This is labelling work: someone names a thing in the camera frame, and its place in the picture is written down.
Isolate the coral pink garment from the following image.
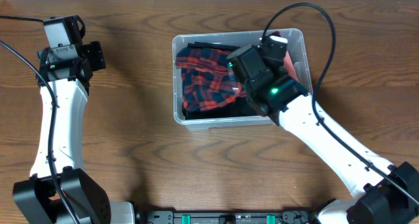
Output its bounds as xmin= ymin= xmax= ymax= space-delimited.
xmin=283 ymin=51 xmax=299 ymax=81

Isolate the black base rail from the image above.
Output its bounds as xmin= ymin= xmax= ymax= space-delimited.
xmin=135 ymin=210 xmax=316 ymax=224

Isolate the red navy plaid shirt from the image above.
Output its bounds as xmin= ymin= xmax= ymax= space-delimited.
xmin=175 ymin=47 xmax=246 ymax=112

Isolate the large black garment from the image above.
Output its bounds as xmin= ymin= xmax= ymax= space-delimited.
xmin=182 ymin=42 xmax=257 ymax=120

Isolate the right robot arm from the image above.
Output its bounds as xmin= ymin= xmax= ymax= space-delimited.
xmin=227 ymin=45 xmax=418 ymax=223

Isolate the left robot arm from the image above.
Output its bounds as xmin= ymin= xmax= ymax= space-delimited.
xmin=12 ymin=41 xmax=136 ymax=223

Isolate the clear plastic storage bin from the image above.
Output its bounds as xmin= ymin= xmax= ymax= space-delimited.
xmin=172 ymin=28 xmax=313 ymax=130

